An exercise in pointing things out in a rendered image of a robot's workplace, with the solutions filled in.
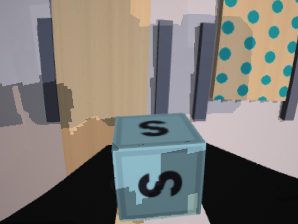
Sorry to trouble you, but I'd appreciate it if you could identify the light blue cube with black s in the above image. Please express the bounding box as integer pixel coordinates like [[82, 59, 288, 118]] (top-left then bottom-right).
[[112, 112, 206, 222]]

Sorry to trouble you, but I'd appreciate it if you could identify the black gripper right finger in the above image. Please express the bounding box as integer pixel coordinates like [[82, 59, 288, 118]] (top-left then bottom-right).
[[201, 143, 298, 224]]

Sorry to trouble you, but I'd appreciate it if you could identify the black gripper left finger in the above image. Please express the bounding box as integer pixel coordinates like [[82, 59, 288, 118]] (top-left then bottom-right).
[[0, 145, 117, 224]]

